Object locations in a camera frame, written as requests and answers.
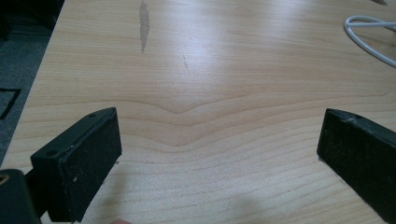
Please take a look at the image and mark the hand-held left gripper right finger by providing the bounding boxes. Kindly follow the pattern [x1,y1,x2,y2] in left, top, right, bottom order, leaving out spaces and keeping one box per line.
[316,107,396,224]

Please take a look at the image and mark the white wire display rack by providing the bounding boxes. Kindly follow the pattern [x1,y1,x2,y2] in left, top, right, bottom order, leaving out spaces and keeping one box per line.
[343,15,396,68]

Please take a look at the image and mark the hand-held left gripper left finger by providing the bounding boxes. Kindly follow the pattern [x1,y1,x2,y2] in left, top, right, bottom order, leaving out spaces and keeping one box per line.
[30,106,123,224]

